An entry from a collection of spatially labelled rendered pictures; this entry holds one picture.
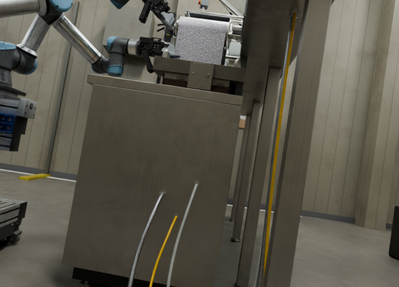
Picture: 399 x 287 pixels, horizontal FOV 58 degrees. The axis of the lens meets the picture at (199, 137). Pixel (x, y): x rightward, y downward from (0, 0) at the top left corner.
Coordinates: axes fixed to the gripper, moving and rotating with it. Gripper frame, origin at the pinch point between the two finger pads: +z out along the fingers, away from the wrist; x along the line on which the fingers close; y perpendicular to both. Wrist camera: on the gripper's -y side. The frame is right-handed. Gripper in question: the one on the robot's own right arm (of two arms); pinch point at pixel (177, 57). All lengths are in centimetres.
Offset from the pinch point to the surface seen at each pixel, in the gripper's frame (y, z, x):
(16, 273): -109, -51, -18
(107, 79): -20.5, -23.3, -25.9
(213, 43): 9.3, 16.4, -0.3
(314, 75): -20, 50, -77
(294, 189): -50, 49, -77
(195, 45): 6.9, 7.6, -0.3
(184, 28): 14.4, 1.1, -0.2
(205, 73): -11.0, 16.7, -21.9
